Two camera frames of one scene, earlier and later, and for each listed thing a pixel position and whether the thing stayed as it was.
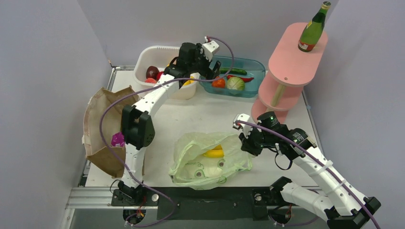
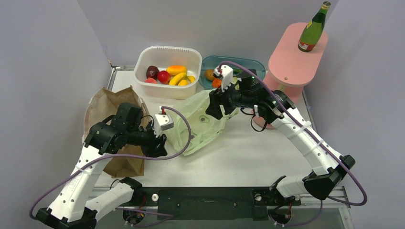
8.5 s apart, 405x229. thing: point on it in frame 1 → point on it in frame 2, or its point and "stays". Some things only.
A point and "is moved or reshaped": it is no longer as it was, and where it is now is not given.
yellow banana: (217, 151) is moved or reshaped
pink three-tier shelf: (289, 68) stays
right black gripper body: (255, 141) → (229, 98)
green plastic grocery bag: (204, 161) → (194, 128)
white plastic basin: (160, 57) stays
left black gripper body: (203, 67) → (149, 142)
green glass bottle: (312, 31) stays
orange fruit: (219, 83) stays
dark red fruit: (152, 72) stays
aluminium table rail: (113, 71) stays
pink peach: (150, 80) stays
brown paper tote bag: (102, 119) stays
